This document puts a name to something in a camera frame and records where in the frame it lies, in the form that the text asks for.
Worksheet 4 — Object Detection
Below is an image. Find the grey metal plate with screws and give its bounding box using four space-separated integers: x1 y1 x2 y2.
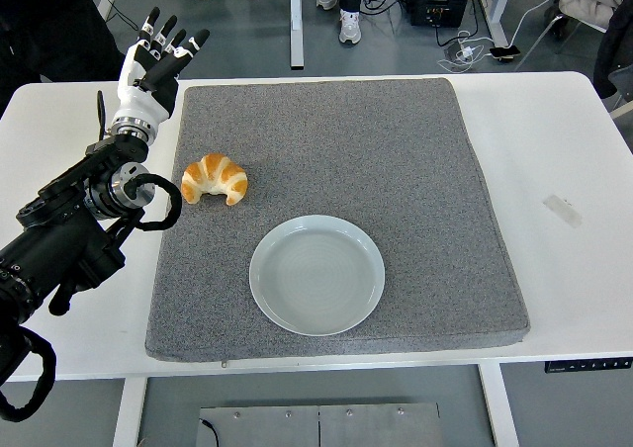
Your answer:
196 402 444 447

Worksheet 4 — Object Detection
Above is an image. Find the white desk foot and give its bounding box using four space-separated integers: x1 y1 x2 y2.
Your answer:
93 0 116 38

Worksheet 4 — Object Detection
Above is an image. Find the translucent tape strip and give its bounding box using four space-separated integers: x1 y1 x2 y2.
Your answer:
542 194 584 229

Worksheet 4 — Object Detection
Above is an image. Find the grey speckled cushion mat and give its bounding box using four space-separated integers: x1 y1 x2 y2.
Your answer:
144 77 532 364

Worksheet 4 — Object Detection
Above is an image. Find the white desk post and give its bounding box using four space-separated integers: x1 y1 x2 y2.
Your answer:
288 0 305 70

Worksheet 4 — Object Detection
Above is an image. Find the thin black cable on plate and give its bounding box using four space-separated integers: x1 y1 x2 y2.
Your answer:
198 418 220 447

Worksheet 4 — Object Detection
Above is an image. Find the pale grey round plate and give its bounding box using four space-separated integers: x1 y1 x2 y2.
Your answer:
248 214 387 338

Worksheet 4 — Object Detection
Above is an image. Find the grey chair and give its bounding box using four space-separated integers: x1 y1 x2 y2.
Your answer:
607 65 633 120

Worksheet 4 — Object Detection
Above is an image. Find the white charger with cable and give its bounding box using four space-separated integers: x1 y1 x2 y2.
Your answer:
437 30 491 75

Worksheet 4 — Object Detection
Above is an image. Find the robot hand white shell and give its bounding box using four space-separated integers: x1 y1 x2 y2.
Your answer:
111 6 211 128

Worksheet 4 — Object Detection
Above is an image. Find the smartphone on floor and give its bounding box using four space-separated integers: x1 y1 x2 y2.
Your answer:
489 45 522 63

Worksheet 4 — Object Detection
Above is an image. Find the black table control panel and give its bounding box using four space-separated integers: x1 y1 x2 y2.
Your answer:
544 357 633 374

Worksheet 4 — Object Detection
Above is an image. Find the black floor cable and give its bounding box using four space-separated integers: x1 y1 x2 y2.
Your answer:
88 0 142 31

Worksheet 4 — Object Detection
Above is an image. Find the black jacket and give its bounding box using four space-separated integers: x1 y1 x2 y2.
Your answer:
591 0 633 102

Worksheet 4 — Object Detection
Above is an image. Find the golden croissant bread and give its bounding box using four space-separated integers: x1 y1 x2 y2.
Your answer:
180 152 249 207

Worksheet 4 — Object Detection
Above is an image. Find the white slanted desk leg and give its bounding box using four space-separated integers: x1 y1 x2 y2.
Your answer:
474 0 518 60

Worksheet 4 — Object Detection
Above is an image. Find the white table leg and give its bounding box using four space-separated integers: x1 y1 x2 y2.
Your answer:
111 377 149 447
477 362 520 447

